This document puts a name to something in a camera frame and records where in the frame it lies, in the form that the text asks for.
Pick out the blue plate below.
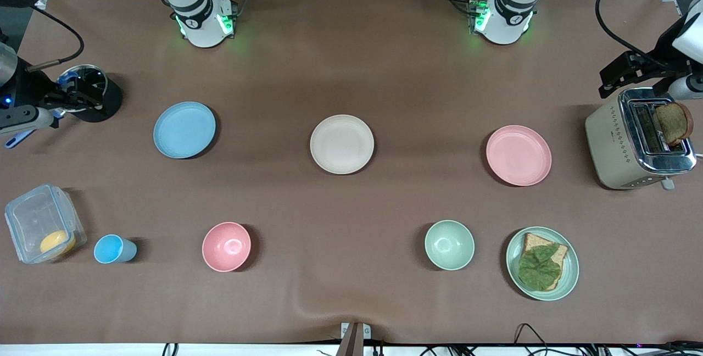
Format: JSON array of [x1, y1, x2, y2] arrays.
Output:
[[153, 102, 217, 159]]

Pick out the pink plate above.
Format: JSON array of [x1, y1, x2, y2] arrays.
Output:
[[486, 125, 553, 187]]

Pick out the glass lid blue knob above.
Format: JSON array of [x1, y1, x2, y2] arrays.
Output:
[[58, 64, 108, 114]]

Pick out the brown toast slice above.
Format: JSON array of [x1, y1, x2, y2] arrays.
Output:
[[654, 102, 694, 147]]

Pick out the beige chrome toaster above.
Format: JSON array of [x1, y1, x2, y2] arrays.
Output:
[[584, 87, 697, 191]]

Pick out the clear plastic container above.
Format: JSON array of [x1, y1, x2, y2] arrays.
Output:
[[4, 183, 87, 265]]

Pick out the blue cup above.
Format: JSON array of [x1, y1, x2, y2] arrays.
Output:
[[93, 234, 138, 265]]

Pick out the bread slice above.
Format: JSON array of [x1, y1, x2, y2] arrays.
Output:
[[518, 232, 569, 292]]

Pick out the green plate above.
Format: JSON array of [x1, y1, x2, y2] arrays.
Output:
[[505, 226, 580, 302]]

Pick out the pink bowl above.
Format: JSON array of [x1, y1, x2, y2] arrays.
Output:
[[202, 221, 252, 273]]

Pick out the green lettuce leaf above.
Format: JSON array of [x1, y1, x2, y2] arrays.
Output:
[[518, 243, 562, 292]]

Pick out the brown table mat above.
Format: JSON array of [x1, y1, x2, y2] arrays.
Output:
[[0, 0, 703, 346]]

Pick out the green bowl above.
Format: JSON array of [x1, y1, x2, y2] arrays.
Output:
[[424, 220, 476, 271]]

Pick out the beige plate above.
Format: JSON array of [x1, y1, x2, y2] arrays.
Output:
[[310, 114, 375, 175]]

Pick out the black saucepan blue handle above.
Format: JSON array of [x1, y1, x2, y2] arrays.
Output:
[[4, 64, 124, 149]]

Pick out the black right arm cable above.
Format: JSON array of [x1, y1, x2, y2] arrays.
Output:
[[27, 7, 85, 72]]

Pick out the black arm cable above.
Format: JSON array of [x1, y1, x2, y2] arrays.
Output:
[[27, 7, 85, 72], [595, 0, 677, 69]]

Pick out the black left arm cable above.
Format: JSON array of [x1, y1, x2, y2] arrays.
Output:
[[595, 0, 677, 69]]

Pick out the black looped cable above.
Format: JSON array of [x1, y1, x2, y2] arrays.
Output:
[[514, 323, 550, 356]]

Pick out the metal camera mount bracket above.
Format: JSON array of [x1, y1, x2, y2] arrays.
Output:
[[341, 322, 372, 356]]

